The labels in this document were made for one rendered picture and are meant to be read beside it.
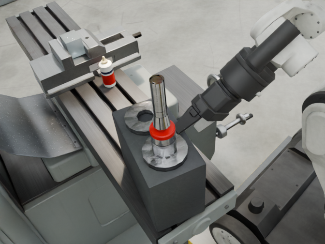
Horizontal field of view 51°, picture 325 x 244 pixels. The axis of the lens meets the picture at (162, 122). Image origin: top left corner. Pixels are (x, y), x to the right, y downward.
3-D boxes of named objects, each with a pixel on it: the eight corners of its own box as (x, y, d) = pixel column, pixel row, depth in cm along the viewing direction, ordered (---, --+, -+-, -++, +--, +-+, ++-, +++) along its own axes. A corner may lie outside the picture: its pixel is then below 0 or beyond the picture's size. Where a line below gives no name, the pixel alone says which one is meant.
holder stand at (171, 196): (165, 144, 92) (159, 89, 77) (205, 211, 78) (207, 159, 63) (124, 161, 89) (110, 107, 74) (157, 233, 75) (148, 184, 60)
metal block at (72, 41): (78, 45, 114) (74, 29, 109) (85, 53, 110) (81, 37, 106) (64, 51, 112) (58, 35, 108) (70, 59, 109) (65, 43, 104)
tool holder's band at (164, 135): (178, 124, 62) (178, 120, 62) (170, 143, 60) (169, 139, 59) (155, 118, 64) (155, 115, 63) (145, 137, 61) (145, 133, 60)
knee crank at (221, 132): (246, 113, 159) (248, 103, 154) (256, 120, 155) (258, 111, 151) (210, 134, 151) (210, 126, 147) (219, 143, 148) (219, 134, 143)
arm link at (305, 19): (243, 38, 67) (285, 10, 72) (274, 71, 66) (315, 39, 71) (257, 17, 61) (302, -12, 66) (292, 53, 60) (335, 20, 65)
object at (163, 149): (180, 142, 66) (178, 124, 62) (171, 160, 63) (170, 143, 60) (157, 136, 68) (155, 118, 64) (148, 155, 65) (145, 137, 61)
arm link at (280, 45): (238, 57, 72) (280, 16, 68) (273, 94, 70) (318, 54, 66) (226, 53, 62) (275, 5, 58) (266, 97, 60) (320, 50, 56)
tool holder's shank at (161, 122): (173, 122, 61) (169, 74, 53) (167, 135, 59) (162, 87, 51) (156, 118, 62) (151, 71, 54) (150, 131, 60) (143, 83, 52)
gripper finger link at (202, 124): (199, 134, 78) (219, 116, 76) (191, 124, 79) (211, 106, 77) (202, 134, 79) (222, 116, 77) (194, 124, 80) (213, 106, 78)
